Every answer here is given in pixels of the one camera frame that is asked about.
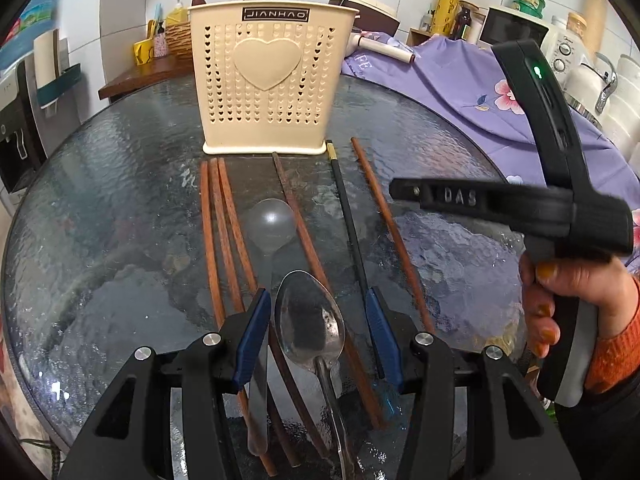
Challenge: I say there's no white paper cup stack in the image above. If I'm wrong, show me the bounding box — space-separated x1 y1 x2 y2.
32 30 61 108

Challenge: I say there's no teal wall holder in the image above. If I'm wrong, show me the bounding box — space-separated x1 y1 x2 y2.
37 65 83 111

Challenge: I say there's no brown and cream rice cooker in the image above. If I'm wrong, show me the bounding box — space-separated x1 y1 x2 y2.
329 0 401 36

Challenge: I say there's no dark brown wooden chopstick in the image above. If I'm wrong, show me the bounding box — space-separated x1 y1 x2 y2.
271 151 388 431

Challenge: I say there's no white steel pot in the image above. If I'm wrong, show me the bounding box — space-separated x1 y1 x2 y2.
565 52 621 126

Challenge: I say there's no white pan with glass lid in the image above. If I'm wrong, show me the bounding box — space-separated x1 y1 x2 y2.
347 30 416 64

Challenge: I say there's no metal spoon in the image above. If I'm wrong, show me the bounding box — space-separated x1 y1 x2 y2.
274 270 357 480

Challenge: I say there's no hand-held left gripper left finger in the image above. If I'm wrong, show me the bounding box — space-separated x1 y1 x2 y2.
59 287 273 480

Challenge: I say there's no woven pattern wash basin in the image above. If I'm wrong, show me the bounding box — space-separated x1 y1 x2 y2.
165 20 196 61

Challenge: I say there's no yellow cup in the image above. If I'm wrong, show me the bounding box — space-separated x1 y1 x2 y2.
132 35 157 66

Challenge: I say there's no person's right hand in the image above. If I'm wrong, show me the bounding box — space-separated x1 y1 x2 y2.
519 252 636 358

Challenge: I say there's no yellow wrap roll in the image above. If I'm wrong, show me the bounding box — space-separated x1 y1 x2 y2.
434 0 461 38

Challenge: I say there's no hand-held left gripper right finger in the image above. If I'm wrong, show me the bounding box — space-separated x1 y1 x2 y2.
364 287 583 480

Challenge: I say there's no white water dispenser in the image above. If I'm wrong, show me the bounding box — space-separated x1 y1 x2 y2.
0 57 48 196

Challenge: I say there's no small wooden box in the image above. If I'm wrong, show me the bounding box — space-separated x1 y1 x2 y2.
407 27 441 47

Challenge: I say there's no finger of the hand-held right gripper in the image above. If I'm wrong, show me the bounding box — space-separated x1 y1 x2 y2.
389 177 423 207

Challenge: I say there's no clear plastic spoon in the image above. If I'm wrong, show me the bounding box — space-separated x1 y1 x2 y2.
242 199 297 457

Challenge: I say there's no black chopstick gold tip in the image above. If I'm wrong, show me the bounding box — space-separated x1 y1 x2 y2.
326 141 388 381

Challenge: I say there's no dark glass bottle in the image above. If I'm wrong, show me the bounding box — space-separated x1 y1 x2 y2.
452 2 473 41

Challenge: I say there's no blue water bottle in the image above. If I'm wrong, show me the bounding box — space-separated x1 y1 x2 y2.
0 0 66 73

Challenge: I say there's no purple floral cloth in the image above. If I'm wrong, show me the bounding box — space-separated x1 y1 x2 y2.
342 30 640 273

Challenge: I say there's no person's dark garment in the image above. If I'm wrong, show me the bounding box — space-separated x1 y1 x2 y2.
547 385 640 480

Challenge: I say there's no yellow soap bottle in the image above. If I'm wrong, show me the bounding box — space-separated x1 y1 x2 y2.
166 0 190 26

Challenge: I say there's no cream plastic utensil holder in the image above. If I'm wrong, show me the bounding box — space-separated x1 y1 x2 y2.
187 2 361 156

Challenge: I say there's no white microwave oven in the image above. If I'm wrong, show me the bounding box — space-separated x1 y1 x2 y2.
480 5 588 88

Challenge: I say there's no wooden counter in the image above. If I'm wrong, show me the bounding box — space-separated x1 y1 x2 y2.
98 52 201 101

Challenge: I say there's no person's right forearm orange sleeve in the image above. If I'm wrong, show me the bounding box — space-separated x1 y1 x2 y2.
582 275 640 396

